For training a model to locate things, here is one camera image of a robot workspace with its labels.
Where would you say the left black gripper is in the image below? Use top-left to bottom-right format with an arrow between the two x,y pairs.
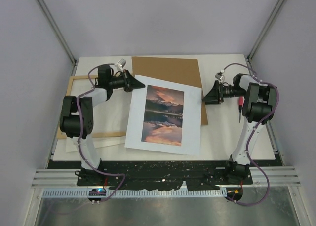
108,70 -> 145,93

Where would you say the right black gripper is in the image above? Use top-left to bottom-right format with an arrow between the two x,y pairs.
202,80 -> 246,105

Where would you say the red handled screwdriver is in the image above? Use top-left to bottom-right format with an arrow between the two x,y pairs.
237,96 -> 244,123

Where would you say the brown frame backing board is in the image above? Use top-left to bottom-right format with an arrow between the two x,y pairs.
131,56 -> 208,125

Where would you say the sunset landscape photo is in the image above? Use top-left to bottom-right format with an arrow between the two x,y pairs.
125,75 -> 202,155

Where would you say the white mat board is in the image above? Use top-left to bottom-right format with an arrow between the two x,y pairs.
66,136 -> 125,153

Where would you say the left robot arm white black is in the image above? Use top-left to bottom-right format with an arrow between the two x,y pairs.
59,60 -> 145,186

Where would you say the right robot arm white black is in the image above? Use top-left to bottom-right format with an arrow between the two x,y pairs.
202,72 -> 278,184

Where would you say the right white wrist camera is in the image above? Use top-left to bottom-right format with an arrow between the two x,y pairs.
215,69 -> 225,83

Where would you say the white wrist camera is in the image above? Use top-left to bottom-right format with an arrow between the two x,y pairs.
215,69 -> 225,83
115,59 -> 126,71

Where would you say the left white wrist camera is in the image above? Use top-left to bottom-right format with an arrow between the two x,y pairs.
115,59 -> 126,71

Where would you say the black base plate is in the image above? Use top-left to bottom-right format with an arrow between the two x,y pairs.
75,160 -> 253,191

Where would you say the right aluminium frame post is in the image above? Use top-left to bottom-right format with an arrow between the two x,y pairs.
246,0 -> 288,64

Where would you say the aluminium frame post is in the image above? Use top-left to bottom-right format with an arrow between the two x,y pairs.
35,0 -> 77,66
246,0 -> 288,64

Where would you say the aluminium front rail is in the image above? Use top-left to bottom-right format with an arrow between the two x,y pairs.
31,166 -> 301,188

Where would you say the left aluminium frame post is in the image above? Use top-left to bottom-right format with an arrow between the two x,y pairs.
35,0 -> 77,66

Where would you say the slotted grey cable duct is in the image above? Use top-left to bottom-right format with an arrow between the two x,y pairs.
42,188 -> 227,198

